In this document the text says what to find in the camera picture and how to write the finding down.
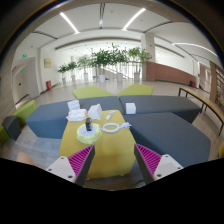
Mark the white small stacked box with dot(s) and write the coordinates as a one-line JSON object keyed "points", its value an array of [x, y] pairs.
{"points": [[73, 105]]}

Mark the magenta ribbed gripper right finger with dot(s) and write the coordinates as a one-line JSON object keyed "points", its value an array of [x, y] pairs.
{"points": [[154, 166]]}

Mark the wooden bench black legs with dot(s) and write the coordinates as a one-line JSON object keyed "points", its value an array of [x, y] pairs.
{"points": [[206, 104]]}

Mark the yellow ottoman table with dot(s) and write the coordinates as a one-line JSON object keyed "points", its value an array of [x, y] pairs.
{"points": [[114, 152]]}

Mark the white paper box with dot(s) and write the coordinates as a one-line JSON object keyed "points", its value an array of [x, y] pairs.
{"points": [[95, 112]]}

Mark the grey ottoman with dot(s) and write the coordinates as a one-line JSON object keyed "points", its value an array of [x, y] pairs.
{"points": [[167, 133], [50, 120], [180, 106]]}

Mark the lime green ottoman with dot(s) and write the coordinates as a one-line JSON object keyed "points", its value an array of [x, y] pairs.
{"points": [[90, 92], [136, 89]]}

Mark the red fire extinguisher box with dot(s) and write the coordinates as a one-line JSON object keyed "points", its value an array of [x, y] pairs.
{"points": [[48, 85]]}

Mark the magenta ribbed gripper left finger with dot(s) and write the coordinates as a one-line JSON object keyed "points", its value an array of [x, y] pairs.
{"points": [[75, 167]]}

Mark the potted plant right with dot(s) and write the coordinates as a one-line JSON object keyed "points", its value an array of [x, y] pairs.
{"points": [[138, 57]]}

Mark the black charger plug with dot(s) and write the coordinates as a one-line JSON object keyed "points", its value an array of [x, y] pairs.
{"points": [[88, 124]]}

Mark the white slim stick packet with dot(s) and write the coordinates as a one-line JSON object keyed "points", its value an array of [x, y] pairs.
{"points": [[110, 115]]}

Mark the grey ottoman left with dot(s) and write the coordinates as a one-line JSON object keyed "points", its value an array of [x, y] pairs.
{"points": [[50, 120]]}

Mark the plastic wrapped packet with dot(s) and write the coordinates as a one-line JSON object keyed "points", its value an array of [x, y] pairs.
{"points": [[77, 115]]}

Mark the lime green ottoman back right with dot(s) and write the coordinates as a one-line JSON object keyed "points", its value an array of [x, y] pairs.
{"points": [[136, 89]]}

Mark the dark grey cube seat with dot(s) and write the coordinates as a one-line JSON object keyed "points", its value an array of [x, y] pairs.
{"points": [[12, 127]]}

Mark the lime green ottoman back left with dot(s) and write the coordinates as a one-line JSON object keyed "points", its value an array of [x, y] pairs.
{"points": [[90, 92]]}

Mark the potted plant far left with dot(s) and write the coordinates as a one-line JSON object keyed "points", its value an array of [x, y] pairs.
{"points": [[63, 69]]}

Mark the yellow-green round socket base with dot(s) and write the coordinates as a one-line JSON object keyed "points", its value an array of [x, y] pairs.
{"points": [[89, 137]]}

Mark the potted plant white pot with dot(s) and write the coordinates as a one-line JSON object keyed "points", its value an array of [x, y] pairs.
{"points": [[99, 61]]}

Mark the grey ottoman back right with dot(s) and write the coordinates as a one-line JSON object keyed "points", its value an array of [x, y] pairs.
{"points": [[180, 106]]}

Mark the green cube seat left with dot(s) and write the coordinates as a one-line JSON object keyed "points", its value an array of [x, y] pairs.
{"points": [[24, 112]]}

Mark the grey ottoman front right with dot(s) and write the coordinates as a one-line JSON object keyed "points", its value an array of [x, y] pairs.
{"points": [[167, 133]]}

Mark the white cube box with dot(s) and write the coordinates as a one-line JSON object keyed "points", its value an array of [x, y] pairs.
{"points": [[130, 108]]}

